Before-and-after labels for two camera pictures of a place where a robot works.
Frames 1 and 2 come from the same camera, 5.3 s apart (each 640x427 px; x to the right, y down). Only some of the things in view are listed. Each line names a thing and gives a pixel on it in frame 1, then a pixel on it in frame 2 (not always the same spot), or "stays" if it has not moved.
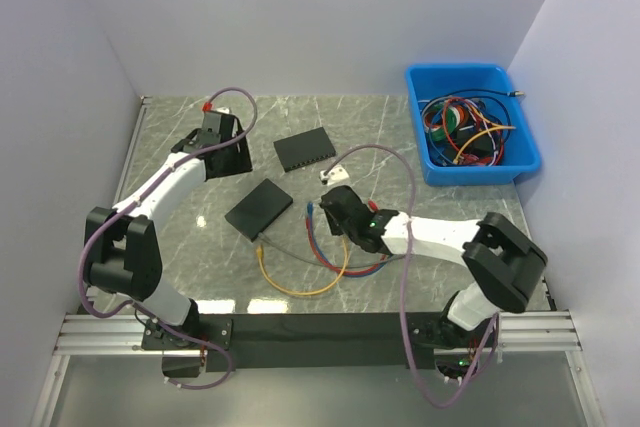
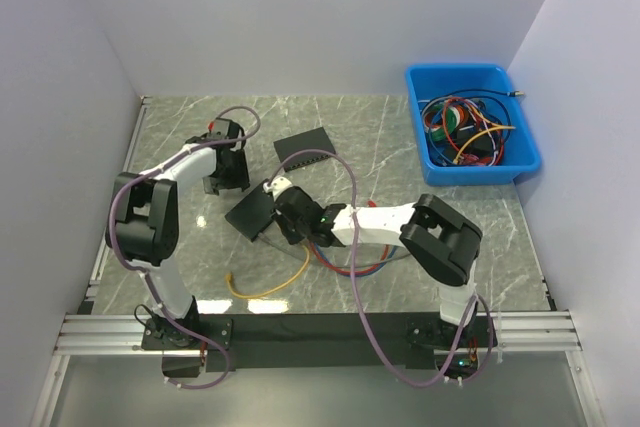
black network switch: x=303 y=149 stays
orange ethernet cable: x=335 y=280 to x=235 y=293
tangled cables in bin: x=467 y=130 stays
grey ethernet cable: x=329 y=265 stays
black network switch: x=258 y=209 stays
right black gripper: x=335 y=230 to x=280 y=219
